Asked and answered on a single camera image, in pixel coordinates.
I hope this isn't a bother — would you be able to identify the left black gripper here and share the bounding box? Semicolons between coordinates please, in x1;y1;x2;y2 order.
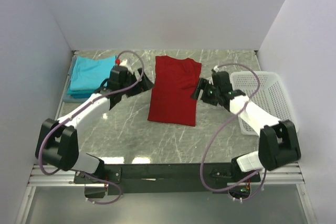
120;68;154;98

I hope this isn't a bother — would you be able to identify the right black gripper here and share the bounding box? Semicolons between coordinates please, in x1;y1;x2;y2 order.
190;78;221;108

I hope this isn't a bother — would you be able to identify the red t shirt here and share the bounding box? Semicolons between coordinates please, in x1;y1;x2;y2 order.
148;56;202;126

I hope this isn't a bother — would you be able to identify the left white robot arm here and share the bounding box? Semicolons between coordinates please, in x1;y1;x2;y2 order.
35;66;154;183

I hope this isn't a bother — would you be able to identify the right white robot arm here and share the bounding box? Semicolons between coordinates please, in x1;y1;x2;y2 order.
191;71;301;182

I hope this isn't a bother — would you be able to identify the light blue folded t shirt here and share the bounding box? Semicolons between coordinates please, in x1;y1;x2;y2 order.
70;56;116;93

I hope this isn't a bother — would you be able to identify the white plastic perforated basket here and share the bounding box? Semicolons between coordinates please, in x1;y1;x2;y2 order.
230;71;299;132

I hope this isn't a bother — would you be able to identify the teal folded t shirt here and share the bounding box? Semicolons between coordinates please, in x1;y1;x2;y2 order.
66;89;94;99

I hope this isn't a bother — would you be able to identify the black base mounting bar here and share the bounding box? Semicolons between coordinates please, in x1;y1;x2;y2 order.
73;163;263;196

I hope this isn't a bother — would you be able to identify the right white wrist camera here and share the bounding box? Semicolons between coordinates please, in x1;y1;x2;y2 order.
212;66;221;73

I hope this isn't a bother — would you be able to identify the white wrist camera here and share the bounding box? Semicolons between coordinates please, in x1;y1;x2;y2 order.
115;58;132;69
212;66;221;73

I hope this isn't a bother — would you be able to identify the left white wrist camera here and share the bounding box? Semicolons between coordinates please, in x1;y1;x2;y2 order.
115;58;132;69

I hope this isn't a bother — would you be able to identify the aluminium frame rail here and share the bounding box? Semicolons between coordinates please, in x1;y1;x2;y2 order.
26;50;305;188

